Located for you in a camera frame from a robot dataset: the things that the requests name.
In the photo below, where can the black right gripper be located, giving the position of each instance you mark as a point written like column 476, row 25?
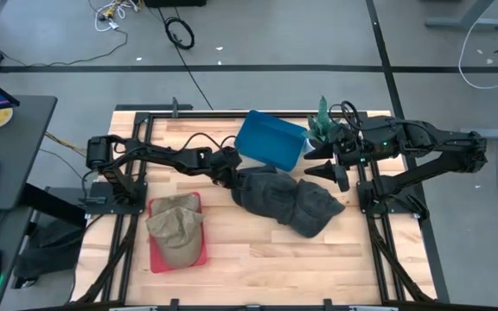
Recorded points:
column 348, row 149

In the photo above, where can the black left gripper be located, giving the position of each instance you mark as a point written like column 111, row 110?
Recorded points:
column 225, row 162

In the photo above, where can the dark grey baseball cap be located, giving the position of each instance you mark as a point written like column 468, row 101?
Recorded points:
column 316, row 211
column 266, row 194

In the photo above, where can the tan baseball cap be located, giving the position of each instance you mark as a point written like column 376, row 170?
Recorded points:
column 175, row 202
column 177, row 237

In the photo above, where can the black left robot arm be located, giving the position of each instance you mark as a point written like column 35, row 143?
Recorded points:
column 167, row 156

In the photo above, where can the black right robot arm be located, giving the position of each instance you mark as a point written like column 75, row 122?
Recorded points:
column 430, row 140

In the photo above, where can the green succulent in white pot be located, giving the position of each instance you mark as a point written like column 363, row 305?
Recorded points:
column 322, row 121

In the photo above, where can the blue plastic bin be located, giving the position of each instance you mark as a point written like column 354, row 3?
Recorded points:
column 268, row 140

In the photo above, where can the black table clamp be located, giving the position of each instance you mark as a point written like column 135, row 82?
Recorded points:
column 327, row 304
column 174, row 107
column 174, row 304

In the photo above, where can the black flat crossbar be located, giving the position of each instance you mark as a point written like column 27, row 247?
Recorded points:
column 154, row 107

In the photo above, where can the red plastic bin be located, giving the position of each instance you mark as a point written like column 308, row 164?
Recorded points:
column 156, row 263

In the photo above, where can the black box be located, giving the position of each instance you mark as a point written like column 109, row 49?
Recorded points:
column 175, row 2

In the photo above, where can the black bag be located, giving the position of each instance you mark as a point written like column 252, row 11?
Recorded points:
column 46, row 252

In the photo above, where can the black side desk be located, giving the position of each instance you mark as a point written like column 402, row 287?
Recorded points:
column 20, row 151

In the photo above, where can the black aluminium table frame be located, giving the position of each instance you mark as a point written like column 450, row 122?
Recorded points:
column 214, row 115

